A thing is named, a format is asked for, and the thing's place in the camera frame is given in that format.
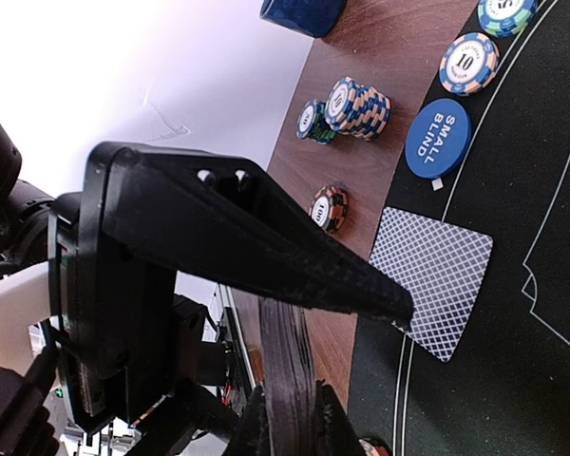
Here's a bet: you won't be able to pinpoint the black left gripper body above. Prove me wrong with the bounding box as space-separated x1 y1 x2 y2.
47 189 210 436

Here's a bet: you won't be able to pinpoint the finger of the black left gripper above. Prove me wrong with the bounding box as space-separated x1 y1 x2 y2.
84 142 414 328

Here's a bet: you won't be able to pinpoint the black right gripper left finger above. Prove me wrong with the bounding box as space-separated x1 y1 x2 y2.
222 385 269 456

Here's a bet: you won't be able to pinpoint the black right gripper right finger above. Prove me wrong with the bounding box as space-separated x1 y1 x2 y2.
313 380 365 456

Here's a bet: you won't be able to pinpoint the blue-backed playing card deck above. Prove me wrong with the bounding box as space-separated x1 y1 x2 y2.
258 297 316 455

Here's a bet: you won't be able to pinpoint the blue round blind button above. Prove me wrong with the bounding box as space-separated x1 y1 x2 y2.
405 98 473 180

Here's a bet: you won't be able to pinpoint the single blue-white poker chip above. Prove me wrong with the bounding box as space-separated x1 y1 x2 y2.
438 32 500 97

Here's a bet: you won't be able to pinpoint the green-white single poker chip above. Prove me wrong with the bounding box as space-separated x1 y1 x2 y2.
477 0 538 38

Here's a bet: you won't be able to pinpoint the red poker chip stack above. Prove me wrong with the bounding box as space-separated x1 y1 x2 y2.
309 185 349 234

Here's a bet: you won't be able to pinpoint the green 50 poker chip stack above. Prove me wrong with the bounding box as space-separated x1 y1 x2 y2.
296 99 336 145

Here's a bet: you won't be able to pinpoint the black round poker mat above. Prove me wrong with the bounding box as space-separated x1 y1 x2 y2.
348 1 570 455

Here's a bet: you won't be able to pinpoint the dark blue ceramic mug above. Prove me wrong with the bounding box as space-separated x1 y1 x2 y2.
259 0 347 38

